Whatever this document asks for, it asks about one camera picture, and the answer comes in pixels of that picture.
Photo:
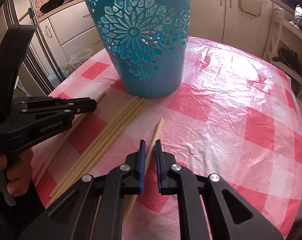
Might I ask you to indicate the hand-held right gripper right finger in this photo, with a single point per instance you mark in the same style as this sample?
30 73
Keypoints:
158 165

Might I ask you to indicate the metal sliding door frame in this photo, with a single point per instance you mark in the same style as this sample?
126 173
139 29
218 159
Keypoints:
34 55

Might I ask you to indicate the white tiered trolley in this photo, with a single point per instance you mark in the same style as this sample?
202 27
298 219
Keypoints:
276 30

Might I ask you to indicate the person's left hand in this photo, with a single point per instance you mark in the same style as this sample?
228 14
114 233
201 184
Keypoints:
18 175

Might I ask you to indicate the dark pan on trolley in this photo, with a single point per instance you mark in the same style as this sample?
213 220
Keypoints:
291 60

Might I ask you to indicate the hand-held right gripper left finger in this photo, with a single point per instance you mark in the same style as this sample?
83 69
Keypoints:
141 165

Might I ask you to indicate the clear bag hanging on cabinet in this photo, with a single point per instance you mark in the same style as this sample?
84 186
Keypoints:
251 0

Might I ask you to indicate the bundle of bamboo chopsticks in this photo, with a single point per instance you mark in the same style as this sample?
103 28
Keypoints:
110 132

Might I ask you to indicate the black wok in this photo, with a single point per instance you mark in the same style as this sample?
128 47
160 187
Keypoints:
52 3

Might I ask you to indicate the cream base cabinet with doors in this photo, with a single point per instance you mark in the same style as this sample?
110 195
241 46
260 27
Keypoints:
216 10

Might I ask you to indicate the bin with plastic bag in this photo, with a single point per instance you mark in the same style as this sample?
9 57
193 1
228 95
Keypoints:
80 58

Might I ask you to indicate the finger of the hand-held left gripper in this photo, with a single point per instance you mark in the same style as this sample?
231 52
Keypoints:
53 101
48 112

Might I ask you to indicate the pink checked plastic tablecloth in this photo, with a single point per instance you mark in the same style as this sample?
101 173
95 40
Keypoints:
216 105

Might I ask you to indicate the blue perforated plastic basket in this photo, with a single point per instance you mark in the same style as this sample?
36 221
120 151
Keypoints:
141 67

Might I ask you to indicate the cream base cabinet with drawers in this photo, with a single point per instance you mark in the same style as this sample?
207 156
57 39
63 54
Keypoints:
65 30

